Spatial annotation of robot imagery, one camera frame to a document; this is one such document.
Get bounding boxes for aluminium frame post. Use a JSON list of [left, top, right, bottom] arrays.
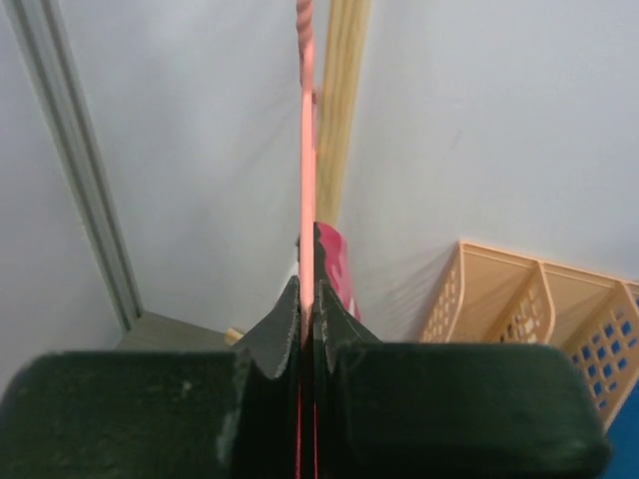
[[3, 1, 144, 331]]

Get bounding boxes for pink wire hanger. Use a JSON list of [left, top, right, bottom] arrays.
[[296, 0, 320, 479]]

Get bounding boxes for peach desk organizer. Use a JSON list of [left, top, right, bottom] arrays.
[[419, 241, 638, 426]]

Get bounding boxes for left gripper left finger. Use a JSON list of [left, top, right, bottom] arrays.
[[1, 279, 301, 478]]

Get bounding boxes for wooden clothes rack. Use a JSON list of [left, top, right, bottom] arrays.
[[226, 0, 373, 346]]

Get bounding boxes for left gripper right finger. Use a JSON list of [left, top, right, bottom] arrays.
[[314, 285, 611, 478]]

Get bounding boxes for blue folder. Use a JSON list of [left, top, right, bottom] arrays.
[[602, 387, 639, 479]]

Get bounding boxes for red patterned trousers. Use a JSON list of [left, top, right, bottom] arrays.
[[316, 222, 361, 321]]

